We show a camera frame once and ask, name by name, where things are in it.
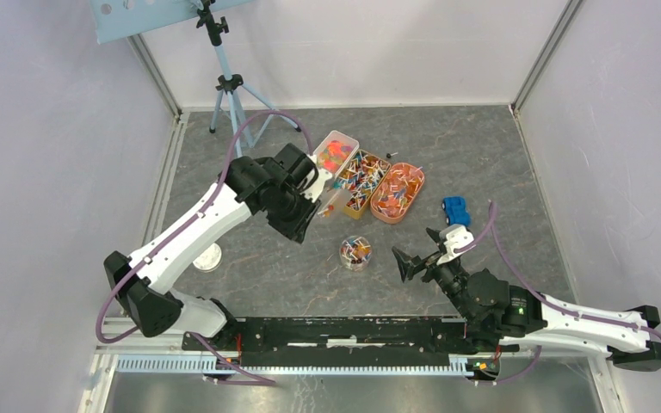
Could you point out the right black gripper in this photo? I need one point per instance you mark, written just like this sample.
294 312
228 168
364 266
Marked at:
407 265

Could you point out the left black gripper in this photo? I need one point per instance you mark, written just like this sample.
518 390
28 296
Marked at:
297 230

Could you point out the clear plastic scoop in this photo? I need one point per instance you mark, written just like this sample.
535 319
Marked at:
333 202

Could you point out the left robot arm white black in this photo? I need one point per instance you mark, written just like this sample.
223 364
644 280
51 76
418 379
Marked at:
142 282

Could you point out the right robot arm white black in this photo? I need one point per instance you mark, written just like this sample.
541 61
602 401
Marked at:
499 314

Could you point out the blue toy brick car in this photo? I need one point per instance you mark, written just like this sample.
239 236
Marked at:
455 211

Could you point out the pink tin of lollipops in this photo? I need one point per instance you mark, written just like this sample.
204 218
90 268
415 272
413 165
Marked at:
396 193

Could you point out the white tin of gummies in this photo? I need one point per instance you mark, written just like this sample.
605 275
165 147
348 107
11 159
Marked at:
335 151

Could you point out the yellow tin of lollipops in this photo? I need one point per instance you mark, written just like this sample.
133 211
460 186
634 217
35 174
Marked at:
361 177

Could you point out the light blue tripod stand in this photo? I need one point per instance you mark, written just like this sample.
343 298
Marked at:
227 101

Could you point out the light blue perforated plate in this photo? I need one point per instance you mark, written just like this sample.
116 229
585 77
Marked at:
118 19

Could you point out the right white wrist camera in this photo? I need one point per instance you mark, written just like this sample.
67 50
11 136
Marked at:
454 239

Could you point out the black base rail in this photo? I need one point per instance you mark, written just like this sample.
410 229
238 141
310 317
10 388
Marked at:
394 341

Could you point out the white toothed cable duct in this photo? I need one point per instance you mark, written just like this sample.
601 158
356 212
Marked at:
208 364

